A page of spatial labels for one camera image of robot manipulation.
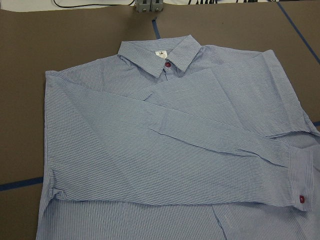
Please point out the blue striped button shirt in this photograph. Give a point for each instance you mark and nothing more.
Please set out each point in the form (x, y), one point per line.
(173, 140)

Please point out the grey aluminium frame post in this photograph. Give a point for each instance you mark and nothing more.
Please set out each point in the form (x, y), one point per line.
(144, 6)

